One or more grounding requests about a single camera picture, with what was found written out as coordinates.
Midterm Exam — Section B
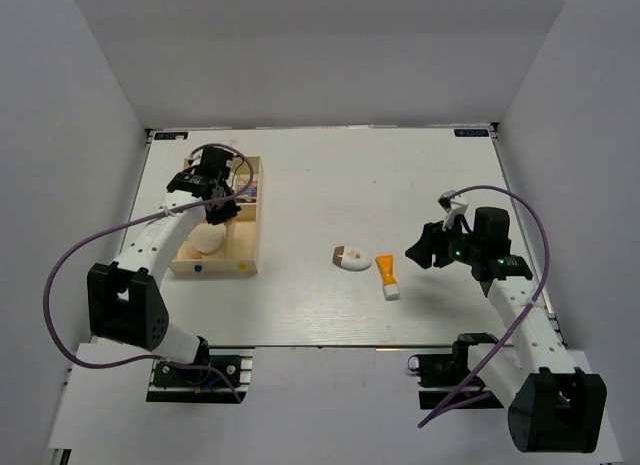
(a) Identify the left blue table sticker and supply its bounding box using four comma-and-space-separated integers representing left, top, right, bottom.
153, 131, 188, 141

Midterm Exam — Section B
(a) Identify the right blue table sticker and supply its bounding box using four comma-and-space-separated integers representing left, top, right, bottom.
453, 128, 490, 138

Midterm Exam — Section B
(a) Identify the blue table sticker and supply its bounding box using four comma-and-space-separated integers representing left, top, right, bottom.
153, 131, 188, 141
453, 128, 490, 138

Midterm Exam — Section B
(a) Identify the wooden divided organizer box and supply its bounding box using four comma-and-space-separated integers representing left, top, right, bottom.
169, 156, 263, 274

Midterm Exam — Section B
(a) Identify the orange tube white cap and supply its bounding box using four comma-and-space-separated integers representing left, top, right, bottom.
375, 255, 400, 301

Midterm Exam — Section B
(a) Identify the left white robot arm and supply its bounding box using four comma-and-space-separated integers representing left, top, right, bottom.
87, 144, 240, 384

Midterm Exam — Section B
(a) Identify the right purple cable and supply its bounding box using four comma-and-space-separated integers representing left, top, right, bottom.
417, 185, 550, 430

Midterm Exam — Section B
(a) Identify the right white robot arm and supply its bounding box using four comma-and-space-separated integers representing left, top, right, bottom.
405, 207, 607, 453

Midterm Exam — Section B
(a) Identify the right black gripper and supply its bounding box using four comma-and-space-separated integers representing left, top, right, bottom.
405, 214, 482, 269

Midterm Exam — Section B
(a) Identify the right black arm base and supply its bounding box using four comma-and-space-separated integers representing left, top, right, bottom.
407, 353, 503, 410

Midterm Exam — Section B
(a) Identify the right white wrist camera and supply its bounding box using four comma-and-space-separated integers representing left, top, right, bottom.
438, 191, 469, 231

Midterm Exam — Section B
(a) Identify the small colourful eyeshadow palette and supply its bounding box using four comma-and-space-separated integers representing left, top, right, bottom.
236, 175, 258, 203

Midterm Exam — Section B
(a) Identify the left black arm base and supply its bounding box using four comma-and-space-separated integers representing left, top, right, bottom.
146, 347, 254, 404

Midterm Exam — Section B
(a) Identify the white bottle gold cap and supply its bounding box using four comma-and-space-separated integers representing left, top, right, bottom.
332, 244, 372, 272

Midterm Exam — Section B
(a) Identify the round beige powder puff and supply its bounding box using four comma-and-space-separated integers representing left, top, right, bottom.
186, 223, 226, 258

